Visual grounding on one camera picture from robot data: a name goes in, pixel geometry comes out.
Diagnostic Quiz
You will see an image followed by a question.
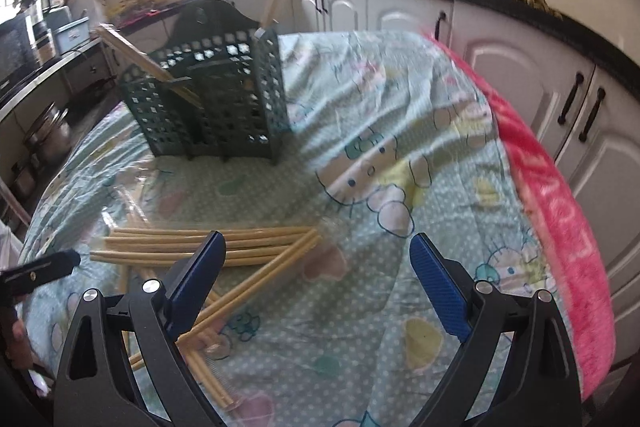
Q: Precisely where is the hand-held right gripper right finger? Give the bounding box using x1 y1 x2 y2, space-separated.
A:
409 232 586 427

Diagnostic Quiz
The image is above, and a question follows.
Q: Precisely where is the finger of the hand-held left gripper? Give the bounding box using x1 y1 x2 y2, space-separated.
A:
0 251 81 295

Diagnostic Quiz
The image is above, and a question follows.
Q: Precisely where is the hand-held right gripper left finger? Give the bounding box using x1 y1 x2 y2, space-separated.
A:
52 231 227 427

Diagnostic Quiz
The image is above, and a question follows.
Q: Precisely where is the pile of chopsticks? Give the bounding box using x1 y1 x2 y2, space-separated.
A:
90 202 323 413

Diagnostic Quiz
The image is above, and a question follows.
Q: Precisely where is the green plastic utensil basket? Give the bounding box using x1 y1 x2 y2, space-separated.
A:
117 0 291 165

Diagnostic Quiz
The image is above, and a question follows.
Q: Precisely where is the person's left hand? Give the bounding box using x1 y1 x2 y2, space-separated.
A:
4 318 32 371

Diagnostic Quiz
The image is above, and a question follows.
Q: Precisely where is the pink fleece blanket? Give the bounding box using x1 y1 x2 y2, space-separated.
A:
422 29 616 403

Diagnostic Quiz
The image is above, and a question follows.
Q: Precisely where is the stack of steel pots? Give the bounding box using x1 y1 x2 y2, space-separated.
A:
22 104 73 162

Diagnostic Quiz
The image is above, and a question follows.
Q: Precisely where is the cartoon printed blanket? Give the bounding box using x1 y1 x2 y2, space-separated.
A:
22 29 581 427

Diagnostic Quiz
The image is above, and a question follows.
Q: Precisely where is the white side counter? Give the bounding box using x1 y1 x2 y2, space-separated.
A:
0 37 106 118

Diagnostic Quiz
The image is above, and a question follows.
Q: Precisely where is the black microwave oven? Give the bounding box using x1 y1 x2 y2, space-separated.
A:
0 14 40 82

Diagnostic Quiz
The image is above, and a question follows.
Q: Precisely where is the blue storage box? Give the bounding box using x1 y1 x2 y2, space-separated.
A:
52 17 92 55

